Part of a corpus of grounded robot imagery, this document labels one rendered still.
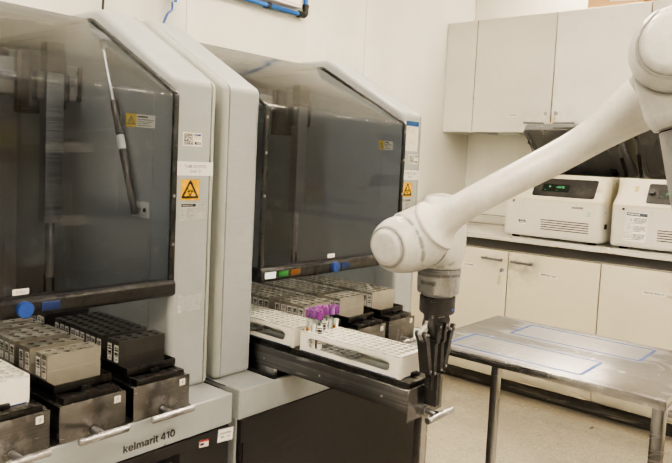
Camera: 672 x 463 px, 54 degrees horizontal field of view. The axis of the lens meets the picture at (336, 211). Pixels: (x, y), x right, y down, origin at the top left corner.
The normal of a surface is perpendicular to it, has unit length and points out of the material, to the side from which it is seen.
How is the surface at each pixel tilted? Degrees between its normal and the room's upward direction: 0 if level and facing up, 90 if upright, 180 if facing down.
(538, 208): 90
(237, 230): 90
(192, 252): 90
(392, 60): 90
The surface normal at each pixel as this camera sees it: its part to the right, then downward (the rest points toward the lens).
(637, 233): -0.64, 0.03
